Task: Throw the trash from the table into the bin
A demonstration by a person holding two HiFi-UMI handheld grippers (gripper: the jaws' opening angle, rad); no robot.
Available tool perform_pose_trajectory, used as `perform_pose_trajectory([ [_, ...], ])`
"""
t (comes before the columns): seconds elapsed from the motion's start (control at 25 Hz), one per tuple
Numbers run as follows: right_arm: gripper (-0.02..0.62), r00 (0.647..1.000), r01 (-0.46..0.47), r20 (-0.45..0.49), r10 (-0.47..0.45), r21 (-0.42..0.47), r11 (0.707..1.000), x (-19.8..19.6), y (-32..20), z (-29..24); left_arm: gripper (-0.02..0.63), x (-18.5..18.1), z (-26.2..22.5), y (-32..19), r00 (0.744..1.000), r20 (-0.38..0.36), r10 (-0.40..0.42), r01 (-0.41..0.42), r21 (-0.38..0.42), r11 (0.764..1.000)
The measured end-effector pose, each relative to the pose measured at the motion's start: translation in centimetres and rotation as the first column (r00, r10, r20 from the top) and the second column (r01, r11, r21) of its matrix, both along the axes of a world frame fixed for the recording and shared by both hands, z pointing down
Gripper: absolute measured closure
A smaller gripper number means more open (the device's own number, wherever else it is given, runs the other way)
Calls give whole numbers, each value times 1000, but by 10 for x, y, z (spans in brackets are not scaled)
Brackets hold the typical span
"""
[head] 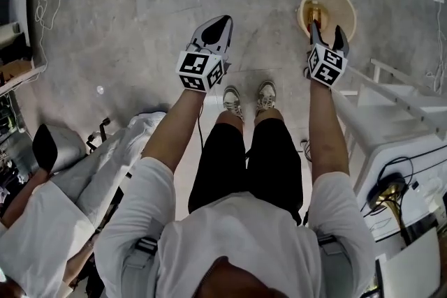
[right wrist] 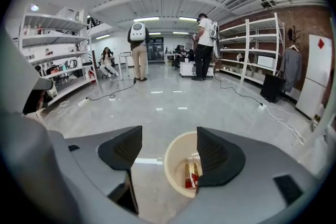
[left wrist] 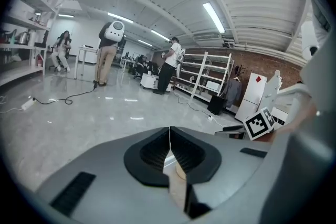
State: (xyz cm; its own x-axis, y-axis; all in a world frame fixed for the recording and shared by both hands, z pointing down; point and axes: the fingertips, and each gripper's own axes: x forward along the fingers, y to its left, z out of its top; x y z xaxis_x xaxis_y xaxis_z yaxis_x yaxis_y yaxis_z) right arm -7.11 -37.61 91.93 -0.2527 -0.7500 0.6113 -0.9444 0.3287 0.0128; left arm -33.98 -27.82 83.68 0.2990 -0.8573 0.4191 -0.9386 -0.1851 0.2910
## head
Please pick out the cream round waste bin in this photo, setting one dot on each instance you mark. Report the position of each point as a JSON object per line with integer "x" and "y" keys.
{"x": 340, "y": 5}

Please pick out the white shade table lamp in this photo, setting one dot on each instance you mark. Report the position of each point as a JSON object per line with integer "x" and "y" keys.
{"x": 386, "y": 189}

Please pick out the person's leg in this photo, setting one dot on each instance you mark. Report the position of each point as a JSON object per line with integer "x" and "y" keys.
{"x": 267, "y": 117}
{"x": 228, "y": 118}

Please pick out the person's left forearm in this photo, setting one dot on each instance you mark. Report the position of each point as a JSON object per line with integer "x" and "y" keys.
{"x": 171, "y": 129}

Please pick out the person's left leg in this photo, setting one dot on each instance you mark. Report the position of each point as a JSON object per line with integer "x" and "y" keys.
{"x": 228, "y": 118}

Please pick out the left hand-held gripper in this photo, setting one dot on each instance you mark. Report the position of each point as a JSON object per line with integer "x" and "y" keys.
{"x": 199, "y": 71}

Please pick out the person's black shorts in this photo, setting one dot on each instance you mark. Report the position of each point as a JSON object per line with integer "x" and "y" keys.
{"x": 227, "y": 164}

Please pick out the white wooden chair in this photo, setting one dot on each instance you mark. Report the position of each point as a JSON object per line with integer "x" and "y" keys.
{"x": 401, "y": 94}

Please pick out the person's right shoe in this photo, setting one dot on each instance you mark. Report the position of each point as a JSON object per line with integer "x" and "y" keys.
{"x": 266, "y": 96}

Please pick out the person's right forearm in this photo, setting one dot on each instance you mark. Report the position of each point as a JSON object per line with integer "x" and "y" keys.
{"x": 328, "y": 129}

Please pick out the person's shoe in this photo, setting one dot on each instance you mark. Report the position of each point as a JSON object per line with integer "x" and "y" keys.
{"x": 266, "y": 96}
{"x": 232, "y": 101}

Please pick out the red gold drink bottle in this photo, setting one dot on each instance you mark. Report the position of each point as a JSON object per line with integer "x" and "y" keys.
{"x": 316, "y": 14}

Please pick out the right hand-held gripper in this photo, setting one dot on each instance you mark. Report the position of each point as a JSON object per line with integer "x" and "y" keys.
{"x": 326, "y": 68}

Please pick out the person's left shoe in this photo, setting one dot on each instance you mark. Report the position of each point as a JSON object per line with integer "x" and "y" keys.
{"x": 232, "y": 101}

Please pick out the person's white shirt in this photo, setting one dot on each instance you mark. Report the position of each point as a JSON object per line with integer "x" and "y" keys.
{"x": 237, "y": 237}

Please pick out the person's right leg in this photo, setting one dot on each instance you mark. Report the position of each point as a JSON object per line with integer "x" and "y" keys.
{"x": 267, "y": 117}

